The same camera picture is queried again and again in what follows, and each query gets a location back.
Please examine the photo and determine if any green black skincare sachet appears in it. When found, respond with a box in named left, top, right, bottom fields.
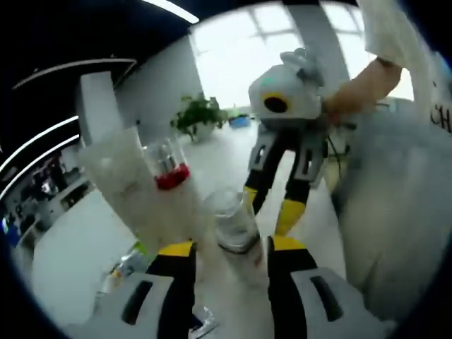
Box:
left=116, top=242, right=158, bottom=280

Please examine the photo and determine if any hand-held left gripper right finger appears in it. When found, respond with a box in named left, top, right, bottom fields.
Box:
left=266, top=235, right=395, bottom=339

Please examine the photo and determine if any long ceiling light strip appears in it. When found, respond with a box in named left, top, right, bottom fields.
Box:
left=0, top=114, right=81, bottom=170
left=0, top=133, right=81, bottom=198

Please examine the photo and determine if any small white skincare pump bottle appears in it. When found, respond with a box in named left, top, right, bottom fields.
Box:
left=201, top=188, right=275, bottom=339

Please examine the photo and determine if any person in white shirt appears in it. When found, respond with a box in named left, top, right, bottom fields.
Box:
left=333, top=0, right=452, bottom=319

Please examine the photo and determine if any clear cap red collar skincare bottle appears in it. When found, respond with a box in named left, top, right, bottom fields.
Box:
left=142, top=138, right=213, bottom=248

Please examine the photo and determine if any potted green plant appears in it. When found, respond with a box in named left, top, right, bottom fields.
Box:
left=170, top=95, right=229, bottom=142

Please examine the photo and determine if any white skincare tube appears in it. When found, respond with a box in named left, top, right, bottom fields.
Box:
left=76, top=127, right=170, bottom=255

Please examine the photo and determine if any blue plastic container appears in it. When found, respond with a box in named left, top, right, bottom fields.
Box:
left=228, top=115, right=252, bottom=131

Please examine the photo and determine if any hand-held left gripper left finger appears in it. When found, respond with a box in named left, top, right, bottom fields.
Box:
left=69, top=241, right=198, bottom=339

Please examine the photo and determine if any row of white counters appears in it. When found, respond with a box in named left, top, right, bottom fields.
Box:
left=13, top=172, right=96, bottom=244

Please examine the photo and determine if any person's right hand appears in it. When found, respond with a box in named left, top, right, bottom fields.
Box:
left=321, top=88, right=355, bottom=127

